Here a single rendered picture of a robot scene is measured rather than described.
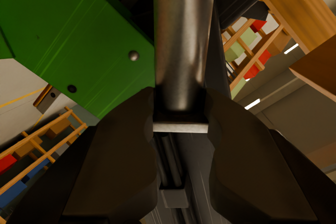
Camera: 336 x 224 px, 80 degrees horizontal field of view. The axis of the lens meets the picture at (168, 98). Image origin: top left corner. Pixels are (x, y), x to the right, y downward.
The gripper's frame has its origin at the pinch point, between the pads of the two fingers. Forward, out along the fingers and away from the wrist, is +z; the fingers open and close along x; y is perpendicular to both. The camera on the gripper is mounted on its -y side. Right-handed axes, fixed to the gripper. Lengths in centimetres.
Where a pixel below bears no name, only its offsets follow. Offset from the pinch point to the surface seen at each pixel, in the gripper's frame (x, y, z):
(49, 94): -22.7, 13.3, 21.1
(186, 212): 2.0, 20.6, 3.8
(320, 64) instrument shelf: 40, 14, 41
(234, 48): 100, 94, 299
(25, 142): -339, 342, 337
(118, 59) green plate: -5.8, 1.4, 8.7
